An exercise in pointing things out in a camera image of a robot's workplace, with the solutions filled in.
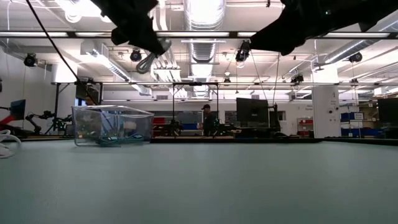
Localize silver ceiling duct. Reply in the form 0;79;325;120
183;0;227;98

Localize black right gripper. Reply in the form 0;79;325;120
249;0;356;57

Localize white USB-C cable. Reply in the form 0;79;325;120
136;37;173;75

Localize red storage bins shelf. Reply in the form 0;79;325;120
296;117;315;138

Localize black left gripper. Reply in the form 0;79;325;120
93;0;167;57

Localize dark monitor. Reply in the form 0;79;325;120
377;97;398;123

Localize clear plastic bin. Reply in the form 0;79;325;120
71;105;155;147

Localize blue storage bins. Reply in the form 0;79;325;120
340;111;378;138

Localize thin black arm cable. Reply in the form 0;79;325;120
25;0;98;106

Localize white looped rig cable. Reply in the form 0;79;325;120
0;129;23;160

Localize large black monitor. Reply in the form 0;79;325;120
236;97;270;124

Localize black hanging screen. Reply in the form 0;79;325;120
75;81;102;105

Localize black table frame rim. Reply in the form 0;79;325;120
0;135;398;147

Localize blue-lit monitor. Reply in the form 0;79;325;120
9;98;27;121

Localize black hanging camera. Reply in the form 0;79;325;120
234;40;252;63

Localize black metal frame stand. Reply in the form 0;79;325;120
172;82;220;138

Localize white square pillar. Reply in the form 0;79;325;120
312;85;340;139

